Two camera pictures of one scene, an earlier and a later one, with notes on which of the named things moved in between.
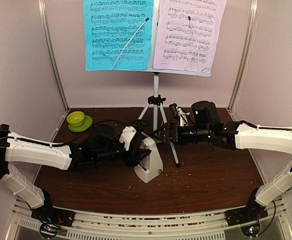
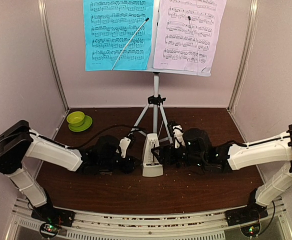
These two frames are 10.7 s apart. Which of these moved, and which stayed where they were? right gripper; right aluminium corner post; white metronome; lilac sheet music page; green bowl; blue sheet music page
Moved: right gripper; white metronome
Stayed: blue sheet music page; green bowl; right aluminium corner post; lilac sheet music page
